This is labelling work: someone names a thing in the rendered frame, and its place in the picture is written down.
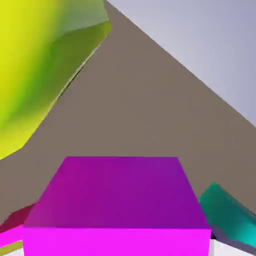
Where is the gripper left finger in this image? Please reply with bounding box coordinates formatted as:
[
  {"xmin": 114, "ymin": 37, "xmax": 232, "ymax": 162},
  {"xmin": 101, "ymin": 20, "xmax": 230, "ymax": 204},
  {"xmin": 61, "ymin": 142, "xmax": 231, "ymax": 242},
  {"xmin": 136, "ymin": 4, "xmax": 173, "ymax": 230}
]
[{"xmin": 0, "ymin": 240, "xmax": 24, "ymax": 256}]

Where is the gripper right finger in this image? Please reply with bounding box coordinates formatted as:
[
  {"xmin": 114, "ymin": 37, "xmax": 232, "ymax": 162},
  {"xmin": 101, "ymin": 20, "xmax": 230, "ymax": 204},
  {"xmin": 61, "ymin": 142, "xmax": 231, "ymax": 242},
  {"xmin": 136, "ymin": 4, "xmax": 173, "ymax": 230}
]
[{"xmin": 209, "ymin": 232, "xmax": 255, "ymax": 256}]

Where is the small magenta cube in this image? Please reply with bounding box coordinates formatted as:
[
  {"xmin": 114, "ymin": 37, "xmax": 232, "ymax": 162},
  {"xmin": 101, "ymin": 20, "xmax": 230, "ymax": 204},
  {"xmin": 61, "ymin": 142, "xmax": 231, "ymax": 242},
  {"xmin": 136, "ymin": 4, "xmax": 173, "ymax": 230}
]
[{"xmin": 21, "ymin": 156, "xmax": 212, "ymax": 256}]

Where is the small crimson cube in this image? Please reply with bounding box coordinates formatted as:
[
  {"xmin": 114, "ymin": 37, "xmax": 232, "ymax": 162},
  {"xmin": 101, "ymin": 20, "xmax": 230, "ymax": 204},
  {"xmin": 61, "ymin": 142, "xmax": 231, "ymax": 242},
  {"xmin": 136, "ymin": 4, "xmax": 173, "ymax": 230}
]
[{"xmin": 0, "ymin": 201, "xmax": 42, "ymax": 248}]

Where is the small teal cube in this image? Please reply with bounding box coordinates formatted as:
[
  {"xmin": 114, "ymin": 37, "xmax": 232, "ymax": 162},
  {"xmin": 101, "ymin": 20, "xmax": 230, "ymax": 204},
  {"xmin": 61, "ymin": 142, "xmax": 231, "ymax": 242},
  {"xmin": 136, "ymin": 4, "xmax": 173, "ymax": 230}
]
[{"xmin": 197, "ymin": 180, "xmax": 256, "ymax": 255}]

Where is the large yellow-green box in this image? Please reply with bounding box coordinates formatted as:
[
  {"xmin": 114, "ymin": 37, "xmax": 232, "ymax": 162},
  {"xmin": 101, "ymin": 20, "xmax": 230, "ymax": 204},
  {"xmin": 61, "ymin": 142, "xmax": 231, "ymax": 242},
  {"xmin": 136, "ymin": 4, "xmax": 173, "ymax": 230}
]
[{"xmin": 0, "ymin": 0, "xmax": 112, "ymax": 161}]

